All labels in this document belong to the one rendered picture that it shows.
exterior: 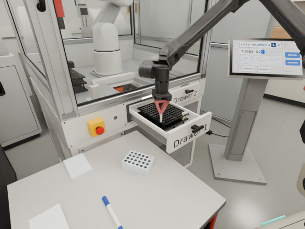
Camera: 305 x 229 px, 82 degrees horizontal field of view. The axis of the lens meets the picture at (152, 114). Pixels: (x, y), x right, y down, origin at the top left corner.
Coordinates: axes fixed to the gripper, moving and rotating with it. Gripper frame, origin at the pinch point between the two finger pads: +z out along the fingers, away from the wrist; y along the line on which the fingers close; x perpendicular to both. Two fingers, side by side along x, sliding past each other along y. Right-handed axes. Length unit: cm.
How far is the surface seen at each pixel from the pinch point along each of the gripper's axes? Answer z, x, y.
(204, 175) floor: 92, 60, -46
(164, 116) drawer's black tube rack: 6.4, 4.2, -7.7
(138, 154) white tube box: 18.4, -10.8, 5.0
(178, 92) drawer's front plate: 2.8, 20.6, -34.7
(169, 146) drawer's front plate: 11.6, 1.9, 10.5
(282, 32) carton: -36, 261, -205
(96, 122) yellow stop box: 6.6, -28.8, -6.8
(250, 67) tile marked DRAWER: -10, 80, -46
